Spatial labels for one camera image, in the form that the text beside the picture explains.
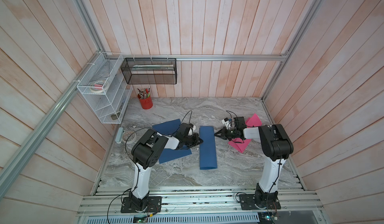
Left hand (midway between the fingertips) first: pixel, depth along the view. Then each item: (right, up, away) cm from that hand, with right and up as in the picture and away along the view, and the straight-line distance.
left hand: (203, 143), depth 96 cm
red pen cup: (-41, +30, +9) cm, 51 cm away
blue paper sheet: (+2, -9, -7) cm, 12 cm away
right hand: (+9, +5, +5) cm, 11 cm away
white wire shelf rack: (-51, +24, -18) cm, 59 cm away
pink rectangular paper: (+22, +1, -8) cm, 23 cm away
